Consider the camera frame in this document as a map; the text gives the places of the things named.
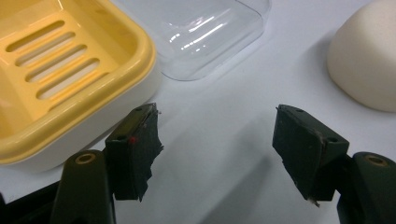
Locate cream soap bar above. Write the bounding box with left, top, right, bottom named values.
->
left=326, top=0, right=396, bottom=113

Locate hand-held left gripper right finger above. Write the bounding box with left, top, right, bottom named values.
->
left=272, top=104, right=396, bottom=224

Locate clear plastic soap dish lid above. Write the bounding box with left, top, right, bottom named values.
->
left=109, top=0, right=273, bottom=82

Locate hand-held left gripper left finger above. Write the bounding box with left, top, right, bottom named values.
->
left=49, top=102, right=164, bottom=224

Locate yellow and white soap dish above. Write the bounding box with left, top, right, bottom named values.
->
left=0, top=0, right=163, bottom=174

